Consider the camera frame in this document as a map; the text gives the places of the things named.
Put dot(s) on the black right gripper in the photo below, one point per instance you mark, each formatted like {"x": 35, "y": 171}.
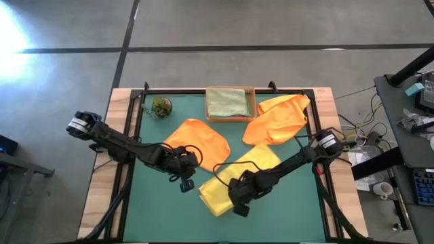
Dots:
{"x": 249, "y": 188}

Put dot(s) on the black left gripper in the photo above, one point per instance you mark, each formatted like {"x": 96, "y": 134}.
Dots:
{"x": 179, "y": 162}

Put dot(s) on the orange towel with care label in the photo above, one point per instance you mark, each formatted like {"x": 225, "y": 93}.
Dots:
{"x": 200, "y": 142}

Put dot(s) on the yellow microfiber towel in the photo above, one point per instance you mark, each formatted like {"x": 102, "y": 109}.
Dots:
{"x": 261, "y": 156}

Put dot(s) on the sage green microfiber towel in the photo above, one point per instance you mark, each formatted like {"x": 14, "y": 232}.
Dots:
{"x": 227, "y": 101}

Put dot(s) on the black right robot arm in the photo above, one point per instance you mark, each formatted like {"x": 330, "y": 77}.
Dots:
{"x": 295, "y": 161}

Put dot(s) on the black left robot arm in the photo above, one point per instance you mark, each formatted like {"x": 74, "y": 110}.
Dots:
{"x": 115, "y": 142}

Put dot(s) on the orange microfiber towel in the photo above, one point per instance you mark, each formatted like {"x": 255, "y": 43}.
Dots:
{"x": 278, "y": 118}

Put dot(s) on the green table mat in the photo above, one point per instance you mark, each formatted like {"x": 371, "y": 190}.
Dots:
{"x": 169, "y": 217}

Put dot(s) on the small potted green plant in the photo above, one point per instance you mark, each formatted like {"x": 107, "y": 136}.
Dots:
{"x": 160, "y": 106}

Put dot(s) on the white floor bag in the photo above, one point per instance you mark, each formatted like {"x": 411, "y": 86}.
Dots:
{"x": 359, "y": 157}

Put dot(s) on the black desk leg bar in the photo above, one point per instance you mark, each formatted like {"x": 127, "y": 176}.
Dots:
{"x": 376, "y": 164}

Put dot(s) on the white mug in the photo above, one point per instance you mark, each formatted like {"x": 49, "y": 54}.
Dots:
{"x": 383, "y": 189}

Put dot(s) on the black power adapter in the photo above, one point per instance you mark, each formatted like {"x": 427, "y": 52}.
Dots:
{"x": 374, "y": 138}

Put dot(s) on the black metal cart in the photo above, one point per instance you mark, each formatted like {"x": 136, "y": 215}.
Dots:
{"x": 20, "y": 166}

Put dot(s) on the grey side desk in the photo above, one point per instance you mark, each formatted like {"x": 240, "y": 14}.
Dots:
{"x": 407, "y": 152}

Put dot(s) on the black keyboard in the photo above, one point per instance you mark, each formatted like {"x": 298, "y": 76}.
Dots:
{"x": 424, "y": 186}

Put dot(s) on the clear plastic bag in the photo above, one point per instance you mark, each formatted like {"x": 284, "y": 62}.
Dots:
{"x": 412, "y": 120}

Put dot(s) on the small teal box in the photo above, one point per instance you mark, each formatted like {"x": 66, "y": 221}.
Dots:
{"x": 414, "y": 89}

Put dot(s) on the black desk device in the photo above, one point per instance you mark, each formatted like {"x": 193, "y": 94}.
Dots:
{"x": 428, "y": 95}

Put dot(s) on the black slanted pole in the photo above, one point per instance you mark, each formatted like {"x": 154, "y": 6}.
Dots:
{"x": 413, "y": 66}

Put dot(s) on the black table frame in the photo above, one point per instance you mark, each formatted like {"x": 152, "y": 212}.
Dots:
{"x": 176, "y": 91}

